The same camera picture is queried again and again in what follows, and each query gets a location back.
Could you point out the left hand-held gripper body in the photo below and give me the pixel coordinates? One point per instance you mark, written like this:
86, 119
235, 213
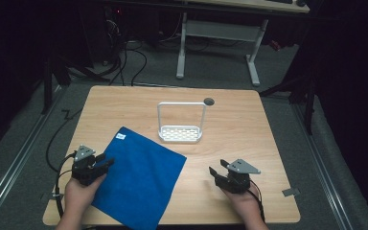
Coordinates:
82, 167

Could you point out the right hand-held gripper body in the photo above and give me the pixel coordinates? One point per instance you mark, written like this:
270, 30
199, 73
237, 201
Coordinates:
236, 177

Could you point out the blue cloth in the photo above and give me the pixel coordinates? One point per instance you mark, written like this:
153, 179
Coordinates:
138, 179

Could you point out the white towel rack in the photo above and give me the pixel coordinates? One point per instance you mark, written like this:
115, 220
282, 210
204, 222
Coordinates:
180, 122

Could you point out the person's left hand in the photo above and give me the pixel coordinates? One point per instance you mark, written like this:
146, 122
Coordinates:
80, 191

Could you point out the person's right hand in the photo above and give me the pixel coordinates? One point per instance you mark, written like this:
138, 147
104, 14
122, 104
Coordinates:
244, 203

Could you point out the grey tape strip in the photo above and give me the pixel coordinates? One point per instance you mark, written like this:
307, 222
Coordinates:
56, 196
291, 192

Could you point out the black table grommet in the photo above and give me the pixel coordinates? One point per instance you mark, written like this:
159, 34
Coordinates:
209, 101

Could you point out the black stand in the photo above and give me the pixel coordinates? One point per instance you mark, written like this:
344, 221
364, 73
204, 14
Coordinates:
300, 92
60, 76

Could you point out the white-framed desk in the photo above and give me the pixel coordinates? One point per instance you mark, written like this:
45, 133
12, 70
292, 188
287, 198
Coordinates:
223, 35

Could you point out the metal floor rail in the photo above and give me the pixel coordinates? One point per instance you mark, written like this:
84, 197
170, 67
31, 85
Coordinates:
16, 159
322, 166

